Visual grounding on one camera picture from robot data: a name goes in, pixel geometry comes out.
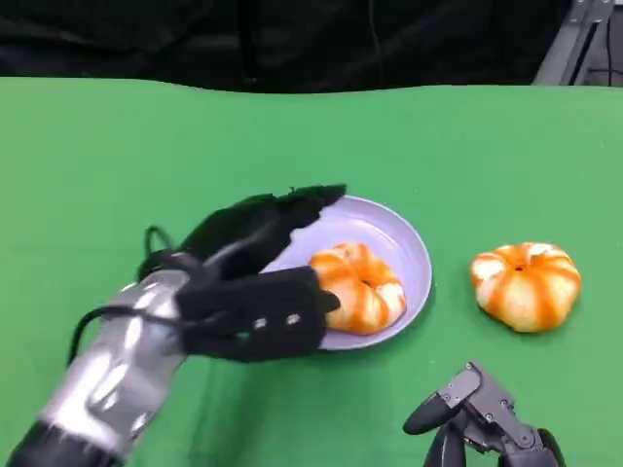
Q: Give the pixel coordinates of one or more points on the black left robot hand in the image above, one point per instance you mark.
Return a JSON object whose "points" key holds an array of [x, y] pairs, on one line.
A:
{"points": [[243, 233]]}

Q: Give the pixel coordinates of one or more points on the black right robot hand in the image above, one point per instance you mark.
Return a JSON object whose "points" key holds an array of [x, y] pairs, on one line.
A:
{"points": [[487, 408]]}

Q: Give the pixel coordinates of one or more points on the orange white toy bread roll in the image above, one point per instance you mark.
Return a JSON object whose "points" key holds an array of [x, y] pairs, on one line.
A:
{"points": [[528, 292], [360, 287]]}

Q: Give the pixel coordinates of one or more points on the green table cloth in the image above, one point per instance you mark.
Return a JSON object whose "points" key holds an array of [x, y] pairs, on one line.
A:
{"points": [[146, 146]]}

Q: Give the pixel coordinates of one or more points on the lilac plate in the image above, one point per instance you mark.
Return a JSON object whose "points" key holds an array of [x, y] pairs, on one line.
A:
{"points": [[384, 233]]}

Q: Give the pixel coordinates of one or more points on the black backdrop curtain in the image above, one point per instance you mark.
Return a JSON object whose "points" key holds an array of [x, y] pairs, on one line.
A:
{"points": [[243, 44]]}

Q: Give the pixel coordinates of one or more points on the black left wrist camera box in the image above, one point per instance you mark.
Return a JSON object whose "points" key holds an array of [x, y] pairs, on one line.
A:
{"points": [[272, 311]]}

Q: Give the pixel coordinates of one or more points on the grey metal frame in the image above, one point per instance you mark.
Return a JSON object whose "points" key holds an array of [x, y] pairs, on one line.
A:
{"points": [[569, 44]]}

